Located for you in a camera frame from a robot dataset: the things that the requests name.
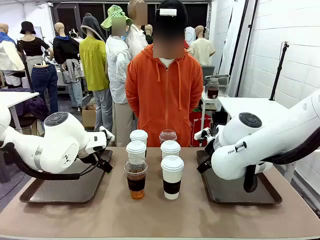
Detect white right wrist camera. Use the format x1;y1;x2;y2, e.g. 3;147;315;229
194;127;212;141

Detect white work table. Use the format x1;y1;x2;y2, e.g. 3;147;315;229
217;96;297;127

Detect small white side table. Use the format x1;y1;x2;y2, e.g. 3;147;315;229
201;93;230;126

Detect clear cup amber tea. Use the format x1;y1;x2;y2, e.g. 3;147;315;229
123;156;148;201

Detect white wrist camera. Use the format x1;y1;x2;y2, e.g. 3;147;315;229
194;127;212;141
99;125;115;144

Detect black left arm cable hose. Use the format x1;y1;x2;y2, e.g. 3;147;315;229
0;141;81;181

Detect glass jar dark liquid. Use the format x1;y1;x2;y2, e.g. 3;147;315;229
207;77;220;100

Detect black tripod stand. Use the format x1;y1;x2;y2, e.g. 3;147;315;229
269;41;290;101

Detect black metal pole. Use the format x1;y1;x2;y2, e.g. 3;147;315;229
237;0;259;98
228;0;250;76

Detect mannequin yellow-green shirt grey hood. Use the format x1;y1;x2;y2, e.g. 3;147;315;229
79;12;111;131

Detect red shopping bag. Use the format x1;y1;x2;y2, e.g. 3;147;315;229
189;111;213;148

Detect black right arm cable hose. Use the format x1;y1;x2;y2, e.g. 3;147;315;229
243;124;320;194

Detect mannequin white t-shirt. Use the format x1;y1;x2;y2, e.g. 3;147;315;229
184;26;197;46

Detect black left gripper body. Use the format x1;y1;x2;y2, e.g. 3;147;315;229
85;136;113;161

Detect black cap white label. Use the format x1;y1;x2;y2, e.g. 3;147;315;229
154;0;189;26

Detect clear dome lid cup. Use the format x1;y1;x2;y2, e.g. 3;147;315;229
158;129;178;145

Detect blue jeans mannequin torso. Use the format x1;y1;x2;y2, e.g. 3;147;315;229
30;62;59;114

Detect mannequin white blue clothes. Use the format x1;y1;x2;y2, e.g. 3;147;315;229
0;22;26;87

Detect person in orange hoodie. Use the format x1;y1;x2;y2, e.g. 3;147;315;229
124;22;205;148

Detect grey metal basin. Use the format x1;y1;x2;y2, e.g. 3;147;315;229
204;74;230;88

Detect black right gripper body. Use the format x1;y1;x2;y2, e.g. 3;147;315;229
203;136;218;162

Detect mannequin white shirt green hat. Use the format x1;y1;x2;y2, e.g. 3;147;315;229
100;4;134;148

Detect mannequin black top black hat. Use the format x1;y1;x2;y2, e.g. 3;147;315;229
16;21;55;76

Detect brown cardboard box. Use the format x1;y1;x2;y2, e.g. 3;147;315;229
81;108;97;130

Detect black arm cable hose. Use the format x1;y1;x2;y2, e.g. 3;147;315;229
243;124;320;194
0;141;81;181

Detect mannequin cream shirt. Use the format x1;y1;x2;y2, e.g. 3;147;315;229
189;25;216;66

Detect white desk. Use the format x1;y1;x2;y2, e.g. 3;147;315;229
0;91;40;134

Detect white paper cup black sleeve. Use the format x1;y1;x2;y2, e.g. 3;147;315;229
160;140;182;160
125;140;147;161
160;155;185;200
129;129;149;146

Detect dark purple cloth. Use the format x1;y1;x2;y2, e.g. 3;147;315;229
16;96;51;123

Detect mannequin white jacket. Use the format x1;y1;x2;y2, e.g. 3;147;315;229
126;0;149;60

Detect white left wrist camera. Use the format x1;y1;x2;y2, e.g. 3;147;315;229
99;125;115;144

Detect mannequin black sweater blue collar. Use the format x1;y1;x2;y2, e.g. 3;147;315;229
52;22;85;109

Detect brown plastic tray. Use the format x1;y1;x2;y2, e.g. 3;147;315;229
19;149;114;205
196;149;283;205

